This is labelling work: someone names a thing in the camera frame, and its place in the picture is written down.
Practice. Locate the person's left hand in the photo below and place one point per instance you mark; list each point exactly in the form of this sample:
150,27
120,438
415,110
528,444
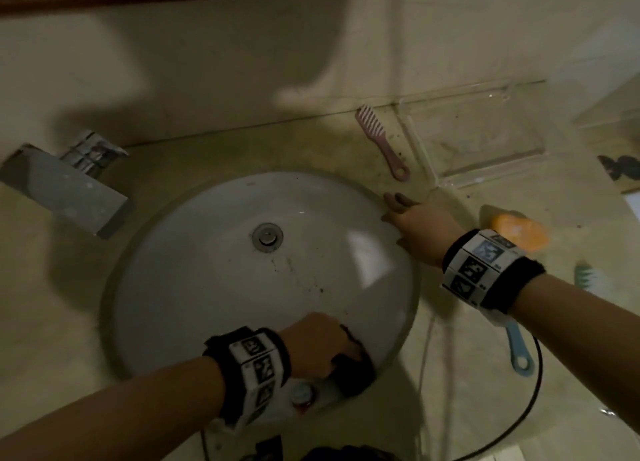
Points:
315,345

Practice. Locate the blue comb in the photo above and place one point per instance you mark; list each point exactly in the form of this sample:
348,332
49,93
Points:
520,355

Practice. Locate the person's left forearm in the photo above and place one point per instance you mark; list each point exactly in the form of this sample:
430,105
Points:
110,415

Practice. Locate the white ceramic sink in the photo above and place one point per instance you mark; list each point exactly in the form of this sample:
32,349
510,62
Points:
200,285

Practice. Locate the left wrist marker band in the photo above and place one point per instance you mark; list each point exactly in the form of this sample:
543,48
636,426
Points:
250,370

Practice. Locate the person's right hand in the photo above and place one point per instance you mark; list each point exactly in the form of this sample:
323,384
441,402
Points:
430,230

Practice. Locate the clear acrylic tray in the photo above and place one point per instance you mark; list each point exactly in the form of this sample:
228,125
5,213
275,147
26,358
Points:
475,135

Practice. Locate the chrome sink drain plug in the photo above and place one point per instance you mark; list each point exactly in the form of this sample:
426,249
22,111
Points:
267,236

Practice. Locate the orange soap bar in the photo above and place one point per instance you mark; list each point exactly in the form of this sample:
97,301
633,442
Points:
522,230

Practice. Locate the person's right forearm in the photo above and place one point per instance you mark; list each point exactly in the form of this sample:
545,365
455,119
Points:
590,320

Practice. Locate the person's dark clothing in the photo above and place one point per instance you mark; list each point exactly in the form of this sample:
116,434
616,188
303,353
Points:
340,453

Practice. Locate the chrome square faucet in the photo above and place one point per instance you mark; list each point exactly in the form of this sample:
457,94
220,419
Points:
65,195

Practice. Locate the wrist marker band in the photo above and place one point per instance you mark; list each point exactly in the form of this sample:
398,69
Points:
485,275
250,370

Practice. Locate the right wrist marker band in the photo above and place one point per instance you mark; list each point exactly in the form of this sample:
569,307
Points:
485,275

